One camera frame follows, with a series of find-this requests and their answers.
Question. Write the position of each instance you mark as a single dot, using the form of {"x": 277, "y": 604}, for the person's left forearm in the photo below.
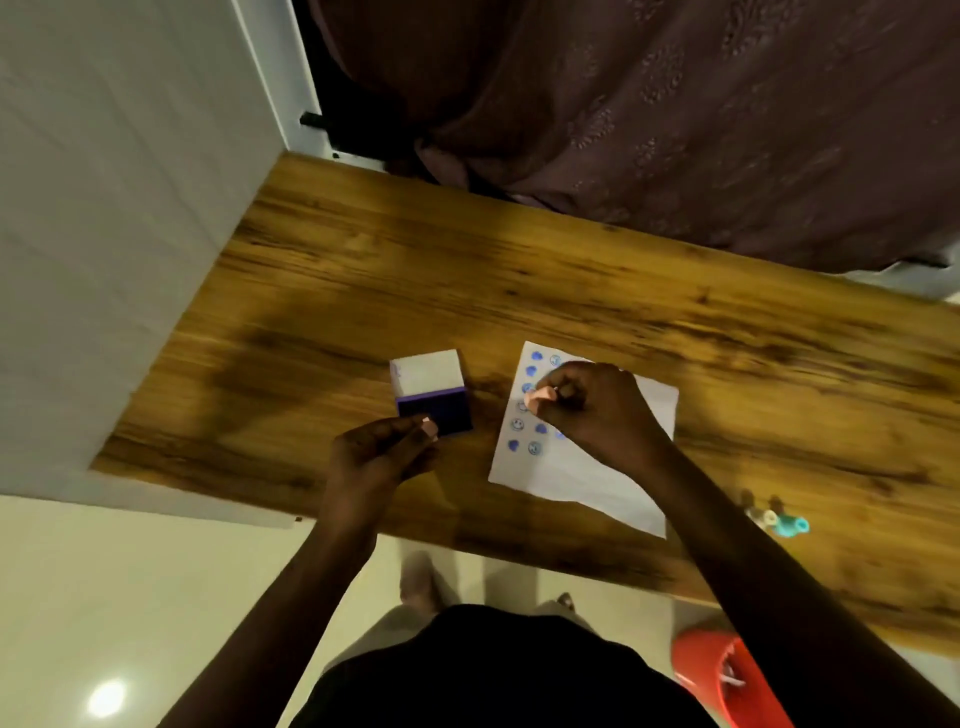
{"x": 277, "y": 637}

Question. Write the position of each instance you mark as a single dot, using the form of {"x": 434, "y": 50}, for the person's left hand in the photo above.
{"x": 367, "y": 472}

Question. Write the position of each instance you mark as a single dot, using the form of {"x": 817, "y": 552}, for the white and purple ink pad box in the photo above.
{"x": 429, "y": 386}

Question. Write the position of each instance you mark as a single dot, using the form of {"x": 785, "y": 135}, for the white stamp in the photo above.
{"x": 759, "y": 514}

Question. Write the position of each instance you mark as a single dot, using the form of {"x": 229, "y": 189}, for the person's right fingers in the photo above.
{"x": 564, "y": 382}

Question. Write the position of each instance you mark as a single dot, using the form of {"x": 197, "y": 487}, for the maroon patterned curtain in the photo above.
{"x": 675, "y": 112}

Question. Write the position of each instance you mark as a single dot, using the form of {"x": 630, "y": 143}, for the white paper with blue stamps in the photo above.
{"x": 577, "y": 484}

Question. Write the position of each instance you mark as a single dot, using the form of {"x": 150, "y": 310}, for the pink stamp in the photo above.
{"x": 538, "y": 397}

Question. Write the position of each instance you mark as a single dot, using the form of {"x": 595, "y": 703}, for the person's left thumb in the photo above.
{"x": 420, "y": 448}

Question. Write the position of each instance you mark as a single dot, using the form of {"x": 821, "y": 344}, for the person's left foot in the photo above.
{"x": 418, "y": 581}

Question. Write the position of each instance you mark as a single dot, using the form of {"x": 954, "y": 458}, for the black shirt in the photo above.
{"x": 495, "y": 675}

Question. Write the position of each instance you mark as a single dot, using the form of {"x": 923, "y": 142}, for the red plastic bucket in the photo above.
{"x": 739, "y": 697}

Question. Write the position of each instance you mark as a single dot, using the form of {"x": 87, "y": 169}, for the person's right hand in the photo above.
{"x": 607, "y": 420}

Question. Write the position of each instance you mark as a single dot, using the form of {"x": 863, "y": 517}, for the person's foot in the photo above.
{"x": 565, "y": 601}
{"x": 418, "y": 581}

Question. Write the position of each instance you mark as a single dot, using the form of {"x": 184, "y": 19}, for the black curtain rod bracket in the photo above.
{"x": 313, "y": 120}

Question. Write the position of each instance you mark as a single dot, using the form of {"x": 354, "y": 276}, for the person's right forearm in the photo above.
{"x": 780, "y": 592}

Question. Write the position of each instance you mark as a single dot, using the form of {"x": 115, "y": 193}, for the person's right foot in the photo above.
{"x": 565, "y": 601}

